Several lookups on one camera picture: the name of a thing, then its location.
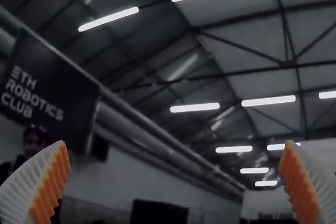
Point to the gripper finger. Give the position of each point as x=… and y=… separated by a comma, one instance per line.
x=31, y=182
x=309, y=182

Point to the person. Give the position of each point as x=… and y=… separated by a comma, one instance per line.
x=11, y=166

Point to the dark hanging banner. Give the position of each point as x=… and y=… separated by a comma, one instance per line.
x=52, y=77

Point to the grey ceiling pipe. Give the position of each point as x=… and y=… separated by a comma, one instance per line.
x=147, y=134

